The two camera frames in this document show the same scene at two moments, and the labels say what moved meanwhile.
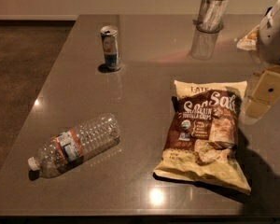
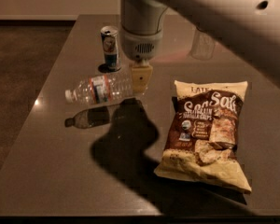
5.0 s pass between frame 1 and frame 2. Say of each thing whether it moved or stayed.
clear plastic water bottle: moved
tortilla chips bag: stayed
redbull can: stayed
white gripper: moved
